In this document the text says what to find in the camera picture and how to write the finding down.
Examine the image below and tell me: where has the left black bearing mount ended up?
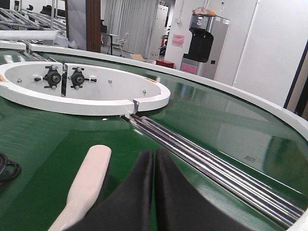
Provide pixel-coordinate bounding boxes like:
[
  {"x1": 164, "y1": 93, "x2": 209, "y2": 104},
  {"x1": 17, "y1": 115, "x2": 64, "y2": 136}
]
[{"x1": 34, "y1": 65, "x2": 62, "y2": 90}]

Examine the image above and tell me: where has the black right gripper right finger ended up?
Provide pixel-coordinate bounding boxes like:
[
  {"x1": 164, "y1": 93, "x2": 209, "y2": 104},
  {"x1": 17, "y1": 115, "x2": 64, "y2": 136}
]
[{"x1": 155, "y1": 149, "x2": 284, "y2": 231}]

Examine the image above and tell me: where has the white office chair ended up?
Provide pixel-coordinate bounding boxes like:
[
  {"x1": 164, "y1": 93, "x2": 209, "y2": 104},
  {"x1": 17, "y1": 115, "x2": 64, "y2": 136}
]
[{"x1": 112, "y1": 32, "x2": 129, "y2": 57}]

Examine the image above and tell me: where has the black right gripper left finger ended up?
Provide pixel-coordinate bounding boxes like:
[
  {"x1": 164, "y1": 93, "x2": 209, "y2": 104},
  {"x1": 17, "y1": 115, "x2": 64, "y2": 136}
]
[{"x1": 67, "y1": 150, "x2": 154, "y2": 231}]

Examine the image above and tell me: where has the red box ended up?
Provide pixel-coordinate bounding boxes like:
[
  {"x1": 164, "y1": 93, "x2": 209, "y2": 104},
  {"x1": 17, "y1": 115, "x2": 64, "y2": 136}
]
[{"x1": 155, "y1": 59, "x2": 175, "y2": 69}]

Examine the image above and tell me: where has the steel conveyor rollers right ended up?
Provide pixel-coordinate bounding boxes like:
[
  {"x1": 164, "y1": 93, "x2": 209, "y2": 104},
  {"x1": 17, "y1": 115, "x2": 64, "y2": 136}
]
[{"x1": 123, "y1": 115, "x2": 308, "y2": 229}]

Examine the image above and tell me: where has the black bearing mount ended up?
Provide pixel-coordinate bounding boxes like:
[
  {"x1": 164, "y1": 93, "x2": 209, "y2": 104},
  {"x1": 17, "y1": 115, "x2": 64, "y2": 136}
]
[
  {"x1": 70, "y1": 67, "x2": 97, "y2": 90},
  {"x1": 34, "y1": 65, "x2": 62, "y2": 90}
]

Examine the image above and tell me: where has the metal roller rack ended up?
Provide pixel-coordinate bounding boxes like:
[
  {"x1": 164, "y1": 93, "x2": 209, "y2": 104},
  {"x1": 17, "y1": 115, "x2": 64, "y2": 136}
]
[{"x1": 0, "y1": 8, "x2": 66, "y2": 31}]

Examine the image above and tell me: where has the black cable bundle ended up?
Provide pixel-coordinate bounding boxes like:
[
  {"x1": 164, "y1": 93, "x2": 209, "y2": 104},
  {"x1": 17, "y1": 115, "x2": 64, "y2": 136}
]
[{"x1": 0, "y1": 152, "x2": 22, "y2": 186}]

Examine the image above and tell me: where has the pink wall notice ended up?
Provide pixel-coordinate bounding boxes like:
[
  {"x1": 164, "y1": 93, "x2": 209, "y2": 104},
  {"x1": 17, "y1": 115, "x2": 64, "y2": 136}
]
[{"x1": 172, "y1": 34, "x2": 185, "y2": 47}]

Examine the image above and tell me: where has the right black bearing mount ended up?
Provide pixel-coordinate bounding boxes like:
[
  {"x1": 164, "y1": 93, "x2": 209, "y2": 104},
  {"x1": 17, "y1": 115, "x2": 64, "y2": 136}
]
[{"x1": 70, "y1": 67, "x2": 97, "y2": 90}]

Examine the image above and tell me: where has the brown wooden door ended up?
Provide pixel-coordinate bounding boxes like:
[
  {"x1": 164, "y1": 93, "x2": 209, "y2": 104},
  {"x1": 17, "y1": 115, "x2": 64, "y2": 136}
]
[{"x1": 86, "y1": 0, "x2": 101, "y2": 52}]

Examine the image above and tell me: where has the steel water dispenser machine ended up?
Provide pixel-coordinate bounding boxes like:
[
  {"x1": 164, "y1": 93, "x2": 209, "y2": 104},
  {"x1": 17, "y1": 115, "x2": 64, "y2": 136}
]
[{"x1": 180, "y1": 7, "x2": 230, "y2": 79}]

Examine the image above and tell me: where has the white inner conveyor ring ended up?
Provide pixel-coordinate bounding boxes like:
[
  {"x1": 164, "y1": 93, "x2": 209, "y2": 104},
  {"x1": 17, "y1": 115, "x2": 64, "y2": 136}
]
[{"x1": 0, "y1": 61, "x2": 171, "y2": 116}]

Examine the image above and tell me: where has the white foam roll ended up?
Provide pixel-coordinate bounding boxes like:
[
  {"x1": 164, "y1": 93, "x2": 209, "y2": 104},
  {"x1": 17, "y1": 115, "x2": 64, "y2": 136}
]
[{"x1": 0, "y1": 30, "x2": 58, "y2": 40}]

